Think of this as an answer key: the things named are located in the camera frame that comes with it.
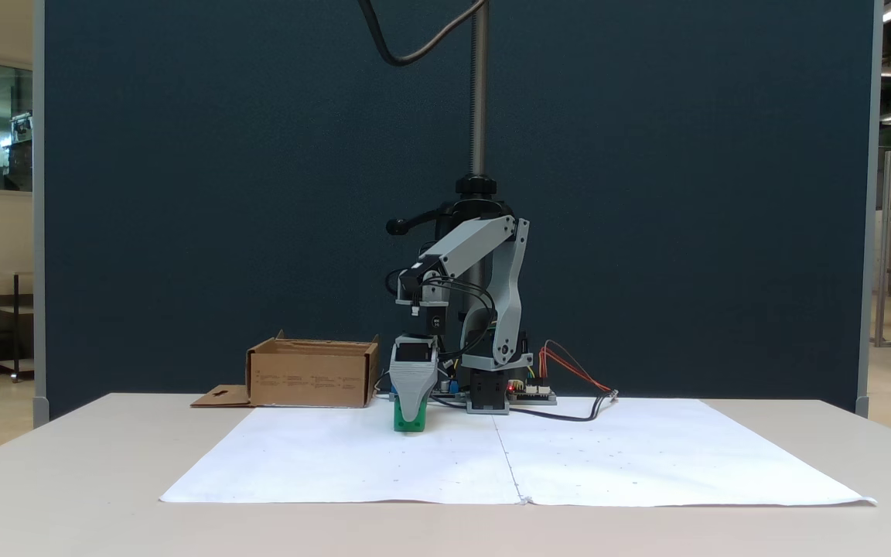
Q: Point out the threaded metal stand pole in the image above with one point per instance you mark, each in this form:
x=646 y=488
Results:
x=479 y=93

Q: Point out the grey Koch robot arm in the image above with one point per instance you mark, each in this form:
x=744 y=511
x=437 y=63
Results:
x=503 y=309

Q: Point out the grey tapered fixed gripper finger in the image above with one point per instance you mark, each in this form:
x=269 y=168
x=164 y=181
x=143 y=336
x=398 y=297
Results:
x=414 y=398

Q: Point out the framed wall window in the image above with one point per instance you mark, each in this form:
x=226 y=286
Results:
x=8 y=128

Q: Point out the green die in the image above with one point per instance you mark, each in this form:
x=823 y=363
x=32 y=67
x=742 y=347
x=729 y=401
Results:
x=398 y=422

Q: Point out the blue circuit board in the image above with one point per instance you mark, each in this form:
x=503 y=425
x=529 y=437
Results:
x=452 y=387

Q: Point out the black shelf rack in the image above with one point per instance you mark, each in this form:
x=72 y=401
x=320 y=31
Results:
x=12 y=325

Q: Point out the circuit board in grey frame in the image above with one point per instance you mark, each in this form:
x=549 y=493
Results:
x=538 y=397

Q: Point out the brown cardboard box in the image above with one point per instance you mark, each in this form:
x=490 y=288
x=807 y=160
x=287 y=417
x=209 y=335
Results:
x=310 y=379

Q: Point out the dark blue partition panel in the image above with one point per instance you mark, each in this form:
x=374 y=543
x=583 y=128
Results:
x=182 y=193

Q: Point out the large white paper sheet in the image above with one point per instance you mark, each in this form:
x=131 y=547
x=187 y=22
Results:
x=337 y=464

